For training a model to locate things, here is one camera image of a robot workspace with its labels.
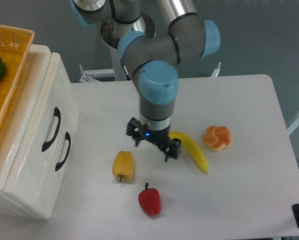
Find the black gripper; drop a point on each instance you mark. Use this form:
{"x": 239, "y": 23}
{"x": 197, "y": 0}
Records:
{"x": 159, "y": 138}

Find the white top drawer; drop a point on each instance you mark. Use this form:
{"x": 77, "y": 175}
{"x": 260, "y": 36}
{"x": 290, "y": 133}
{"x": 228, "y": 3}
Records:
{"x": 33, "y": 160}

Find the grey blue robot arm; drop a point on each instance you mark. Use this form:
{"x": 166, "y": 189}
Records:
{"x": 150, "y": 61}

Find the white drawer cabinet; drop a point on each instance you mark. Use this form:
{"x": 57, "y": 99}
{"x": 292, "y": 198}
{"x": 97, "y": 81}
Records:
{"x": 17, "y": 118}

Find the yellow banana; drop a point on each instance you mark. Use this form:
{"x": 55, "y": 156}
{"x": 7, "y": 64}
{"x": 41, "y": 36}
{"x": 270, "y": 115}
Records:
{"x": 193, "y": 149}

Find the yellow bell pepper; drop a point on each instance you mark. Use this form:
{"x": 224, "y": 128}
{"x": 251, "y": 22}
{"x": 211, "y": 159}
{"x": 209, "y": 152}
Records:
{"x": 123, "y": 166}

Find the red bell pepper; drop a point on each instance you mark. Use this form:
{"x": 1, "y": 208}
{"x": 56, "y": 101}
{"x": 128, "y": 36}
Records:
{"x": 149, "y": 200}

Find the orange knotted bread roll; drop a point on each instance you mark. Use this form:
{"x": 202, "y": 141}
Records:
{"x": 217, "y": 138}

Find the orange woven basket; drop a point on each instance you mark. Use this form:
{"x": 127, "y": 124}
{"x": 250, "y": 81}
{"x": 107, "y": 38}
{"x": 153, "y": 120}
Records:
{"x": 15, "y": 43}

